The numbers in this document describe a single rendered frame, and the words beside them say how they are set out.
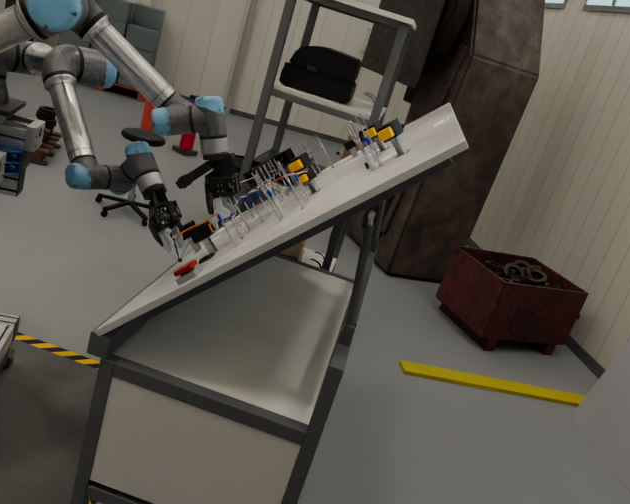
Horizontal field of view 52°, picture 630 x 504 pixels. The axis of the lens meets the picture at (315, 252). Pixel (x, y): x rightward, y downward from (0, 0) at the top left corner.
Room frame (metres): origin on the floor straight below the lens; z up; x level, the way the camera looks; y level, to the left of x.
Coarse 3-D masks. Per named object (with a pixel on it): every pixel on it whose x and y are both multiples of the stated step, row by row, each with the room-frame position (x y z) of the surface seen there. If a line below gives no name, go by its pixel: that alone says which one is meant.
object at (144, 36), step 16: (96, 0) 9.24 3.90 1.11; (112, 0) 8.90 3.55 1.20; (112, 16) 8.91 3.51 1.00; (128, 16) 9.01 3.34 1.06; (144, 16) 9.40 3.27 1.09; (160, 16) 9.45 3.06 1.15; (64, 32) 8.77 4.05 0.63; (128, 32) 8.97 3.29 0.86; (144, 32) 9.01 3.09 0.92; (160, 32) 9.60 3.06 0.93; (144, 48) 9.02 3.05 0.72
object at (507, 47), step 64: (384, 0) 5.77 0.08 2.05; (448, 0) 5.03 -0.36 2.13; (512, 0) 5.35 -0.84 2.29; (384, 64) 5.45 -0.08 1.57; (448, 64) 5.22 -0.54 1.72; (512, 64) 5.17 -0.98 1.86; (512, 128) 5.28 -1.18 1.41; (448, 192) 5.15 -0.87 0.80; (384, 256) 5.17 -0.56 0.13; (448, 256) 5.28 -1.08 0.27
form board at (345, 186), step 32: (416, 128) 2.23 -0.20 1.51; (448, 128) 1.76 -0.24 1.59; (384, 160) 1.81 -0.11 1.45; (416, 160) 1.48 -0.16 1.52; (320, 192) 1.85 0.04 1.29; (352, 192) 1.51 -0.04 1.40; (256, 224) 1.91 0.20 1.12; (288, 224) 1.53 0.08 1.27; (192, 256) 1.97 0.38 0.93; (224, 256) 1.56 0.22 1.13; (160, 288) 1.60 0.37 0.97; (192, 288) 1.44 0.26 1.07; (128, 320) 1.45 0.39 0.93
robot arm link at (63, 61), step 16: (64, 48) 1.98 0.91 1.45; (48, 64) 1.93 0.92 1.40; (64, 64) 1.94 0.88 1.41; (48, 80) 1.91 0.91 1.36; (64, 80) 1.92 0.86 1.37; (64, 96) 1.89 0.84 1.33; (64, 112) 1.86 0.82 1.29; (80, 112) 1.89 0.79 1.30; (64, 128) 1.84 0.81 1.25; (80, 128) 1.85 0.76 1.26; (80, 144) 1.82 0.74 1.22; (80, 160) 1.79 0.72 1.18; (96, 160) 1.83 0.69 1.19; (80, 176) 1.75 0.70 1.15; (96, 176) 1.79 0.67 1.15
